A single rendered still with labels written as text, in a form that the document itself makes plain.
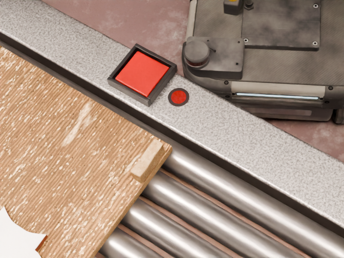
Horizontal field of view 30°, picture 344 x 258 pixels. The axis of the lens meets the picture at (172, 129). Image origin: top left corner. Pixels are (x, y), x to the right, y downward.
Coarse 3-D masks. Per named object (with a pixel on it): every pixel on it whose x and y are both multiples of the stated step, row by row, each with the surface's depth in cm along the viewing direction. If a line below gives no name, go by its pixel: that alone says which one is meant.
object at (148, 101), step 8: (136, 48) 98; (144, 48) 97; (128, 56) 97; (152, 56) 97; (160, 56) 97; (120, 64) 96; (168, 64) 96; (176, 64) 96; (112, 72) 96; (168, 72) 95; (112, 80) 95; (160, 80) 95; (168, 80) 96; (120, 88) 95; (128, 88) 94; (160, 88) 95; (136, 96) 94; (152, 96) 94; (144, 104) 95
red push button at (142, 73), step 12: (132, 60) 97; (144, 60) 97; (156, 60) 97; (120, 72) 96; (132, 72) 96; (144, 72) 96; (156, 72) 96; (132, 84) 95; (144, 84) 95; (156, 84) 95; (144, 96) 94
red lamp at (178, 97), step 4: (176, 92) 95; (180, 92) 95; (172, 96) 95; (176, 96) 95; (180, 96) 95; (184, 96) 95; (172, 100) 95; (176, 100) 95; (180, 100) 95; (184, 100) 95
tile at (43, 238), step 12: (0, 216) 85; (0, 228) 85; (12, 228) 84; (0, 240) 84; (12, 240) 84; (24, 240) 84; (36, 240) 83; (0, 252) 83; (12, 252) 83; (24, 252) 83; (36, 252) 83
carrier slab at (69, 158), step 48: (0, 48) 99; (0, 96) 95; (48, 96) 95; (0, 144) 92; (48, 144) 91; (96, 144) 90; (144, 144) 90; (0, 192) 88; (48, 192) 87; (96, 192) 87; (48, 240) 84; (96, 240) 84
